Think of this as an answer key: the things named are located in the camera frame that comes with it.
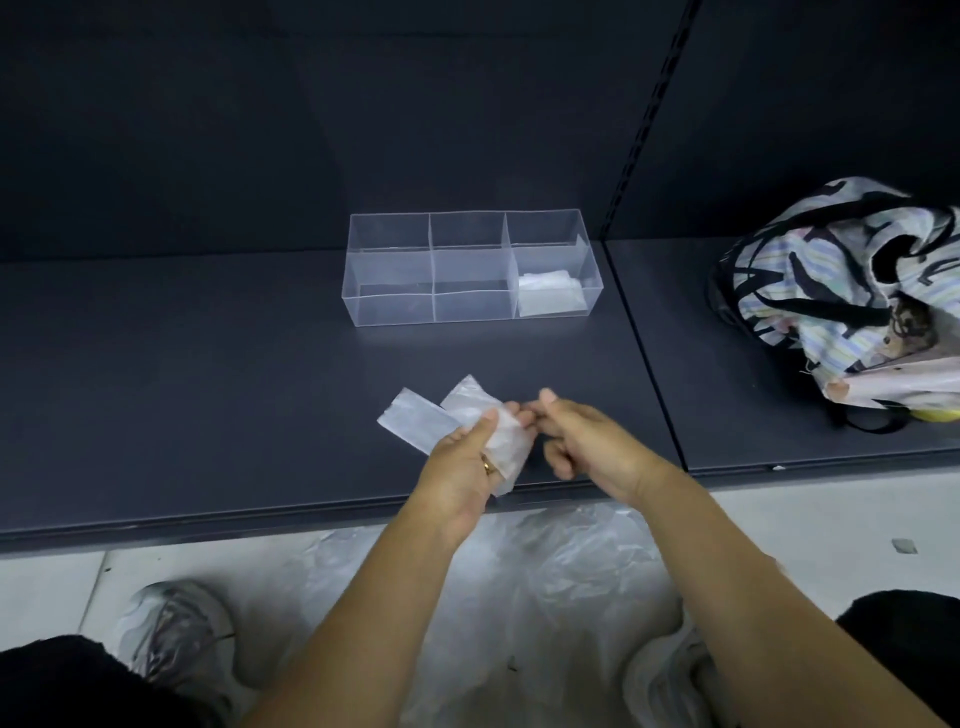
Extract person's right hand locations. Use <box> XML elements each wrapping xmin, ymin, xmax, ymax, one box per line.
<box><xmin>524</xmin><ymin>386</ymin><xmax>678</xmax><ymax>513</ymax></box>

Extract person's left hand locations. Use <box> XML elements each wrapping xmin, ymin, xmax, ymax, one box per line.
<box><xmin>407</xmin><ymin>400</ymin><xmax>539</xmax><ymax>550</ymax></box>

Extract pile of plastic bags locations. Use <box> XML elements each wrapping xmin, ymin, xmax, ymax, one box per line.
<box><xmin>245</xmin><ymin>501</ymin><xmax>685</xmax><ymax>728</ymax></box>

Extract clear three-compartment plastic box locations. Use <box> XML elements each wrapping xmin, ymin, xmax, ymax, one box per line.
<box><xmin>341</xmin><ymin>208</ymin><xmax>607</xmax><ymax>330</ymax></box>

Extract person's right forearm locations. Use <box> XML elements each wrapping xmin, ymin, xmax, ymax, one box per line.
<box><xmin>635</xmin><ymin>463</ymin><xmax>948</xmax><ymax>728</ymax></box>

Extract person's left forearm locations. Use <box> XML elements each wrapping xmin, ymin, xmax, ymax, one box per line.
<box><xmin>238</xmin><ymin>515</ymin><xmax>472</xmax><ymax>728</ymax></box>

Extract person's right grey shoe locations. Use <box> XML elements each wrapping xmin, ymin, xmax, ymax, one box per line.
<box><xmin>620</xmin><ymin>613</ymin><xmax>723</xmax><ymax>728</ymax></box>

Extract person's grey shoe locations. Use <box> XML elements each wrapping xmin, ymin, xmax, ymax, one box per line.
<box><xmin>620</xmin><ymin>613</ymin><xmax>723</xmax><ymax>728</ymax></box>
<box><xmin>107</xmin><ymin>579</ymin><xmax>243</xmax><ymax>723</ymax></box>

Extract person's left grey shoe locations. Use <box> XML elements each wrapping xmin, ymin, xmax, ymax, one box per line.
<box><xmin>107</xmin><ymin>579</ymin><xmax>243</xmax><ymax>723</ymax></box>

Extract black white striped tote bag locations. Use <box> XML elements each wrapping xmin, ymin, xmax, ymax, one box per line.
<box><xmin>706</xmin><ymin>176</ymin><xmax>960</xmax><ymax>435</ymax></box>

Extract pink white folder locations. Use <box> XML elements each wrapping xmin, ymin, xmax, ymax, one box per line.
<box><xmin>821</xmin><ymin>355</ymin><xmax>960</xmax><ymax>411</ymax></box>

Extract small brown plush toy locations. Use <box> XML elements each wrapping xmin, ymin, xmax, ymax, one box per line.
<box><xmin>883</xmin><ymin>295</ymin><xmax>944</xmax><ymax>359</ymax></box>

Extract black trousers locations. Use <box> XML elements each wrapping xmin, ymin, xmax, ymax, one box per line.
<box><xmin>0</xmin><ymin>588</ymin><xmax>960</xmax><ymax>728</ymax></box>

